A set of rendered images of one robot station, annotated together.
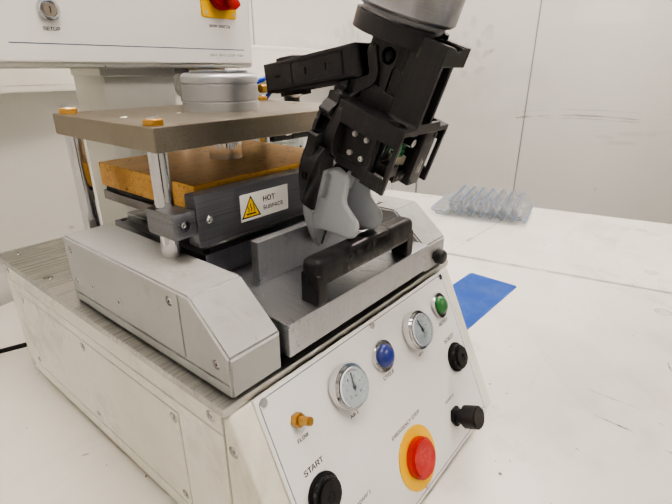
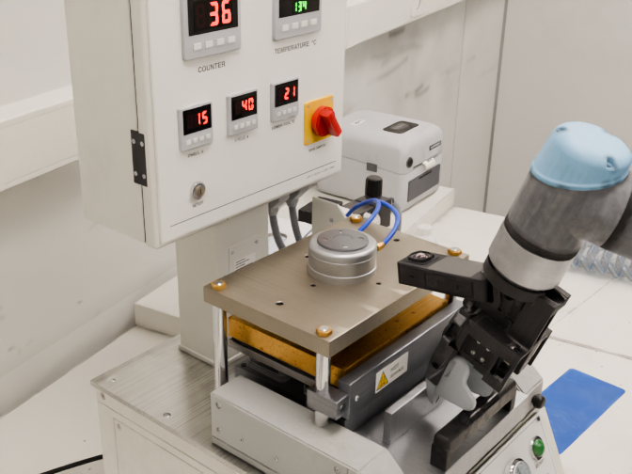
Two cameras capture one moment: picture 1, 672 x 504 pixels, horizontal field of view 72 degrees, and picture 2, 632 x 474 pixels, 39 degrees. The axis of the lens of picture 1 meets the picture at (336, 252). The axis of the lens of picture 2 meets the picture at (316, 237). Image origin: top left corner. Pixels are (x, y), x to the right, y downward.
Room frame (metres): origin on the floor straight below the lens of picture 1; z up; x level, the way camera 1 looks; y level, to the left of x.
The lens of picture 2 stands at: (-0.40, 0.15, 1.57)
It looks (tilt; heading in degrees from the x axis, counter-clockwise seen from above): 24 degrees down; 0
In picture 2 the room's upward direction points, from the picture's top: 1 degrees clockwise
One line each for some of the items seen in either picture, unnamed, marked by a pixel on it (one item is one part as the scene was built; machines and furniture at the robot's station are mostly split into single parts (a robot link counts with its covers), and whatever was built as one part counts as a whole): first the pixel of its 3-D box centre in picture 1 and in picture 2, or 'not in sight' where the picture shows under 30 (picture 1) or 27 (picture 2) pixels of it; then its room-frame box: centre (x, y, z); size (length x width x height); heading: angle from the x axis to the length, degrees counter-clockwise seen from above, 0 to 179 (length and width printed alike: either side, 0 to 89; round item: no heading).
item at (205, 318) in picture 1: (160, 295); (308, 453); (0.36, 0.16, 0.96); 0.25 x 0.05 x 0.07; 51
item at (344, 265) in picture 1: (363, 255); (475, 419); (0.39, -0.03, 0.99); 0.15 x 0.02 x 0.04; 141
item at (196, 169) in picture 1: (232, 149); (345, 300); (0.52, 0.12, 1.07); 0.22 x 0.17 x 0.10; 141
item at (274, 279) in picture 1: (263, 241); (372, 387); (0.48, 0.08, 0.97); 0.30 x 0.22 x 0.08; 51
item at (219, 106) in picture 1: (220, 129); (330, 275); (0.55, 0.13, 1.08); 0.31 x 0.24 x 0.13; 141
